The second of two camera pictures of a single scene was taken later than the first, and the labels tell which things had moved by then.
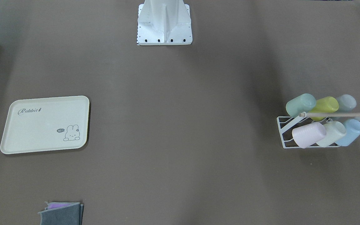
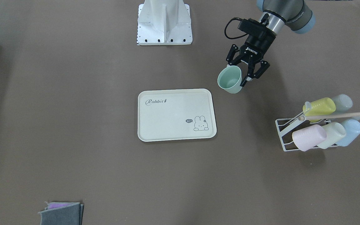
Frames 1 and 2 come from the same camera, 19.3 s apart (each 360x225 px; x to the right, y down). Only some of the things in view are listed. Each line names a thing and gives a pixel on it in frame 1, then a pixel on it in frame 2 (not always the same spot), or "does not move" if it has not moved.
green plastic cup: [305, 102] → [230, 78]
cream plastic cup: [335, 131] does not move
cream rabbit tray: [45, 124] → [175, 114]
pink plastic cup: [308, 135] does not move
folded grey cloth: [62, 213] does not move
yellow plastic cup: [328, 104] does not move
